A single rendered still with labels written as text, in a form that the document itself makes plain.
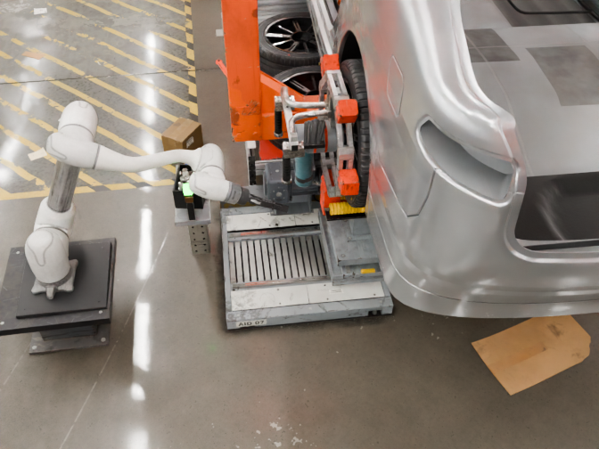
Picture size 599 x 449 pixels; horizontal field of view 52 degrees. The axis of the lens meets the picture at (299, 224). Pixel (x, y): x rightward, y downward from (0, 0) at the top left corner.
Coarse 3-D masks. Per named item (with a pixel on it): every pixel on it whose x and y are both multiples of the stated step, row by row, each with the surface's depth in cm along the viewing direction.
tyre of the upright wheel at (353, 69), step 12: (348, 60) 265; (360, 60) 263; (348, 72) 259; (360, 72) 253; (360, 84) 248; (360, 96) 246; (360, 108) 245; (360, 120) 245; (360, 132) 245; (360, 144) 246; (336, 156) 306; (360, 156) 248; (360, 168) 251; (360, 180) 254; (360, 192) 259; (360, 204) 268
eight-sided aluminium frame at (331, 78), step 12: (324, 72) 267; (336, 72) 263; (324, 84) 273; (336, 84) 275; (336, 96) 250; (348, 96) 250; (324, 120) 298; (336, 120) 249; (336, 132) 251; (348, 132) 249; (348, 144) 252; (324, 156) 299; (348, 156) 250; (324, 168) 295; (336, 168) 259; (348, 168) 255; (324, 180) 295; (336, 180) 261; (336, 192) 264
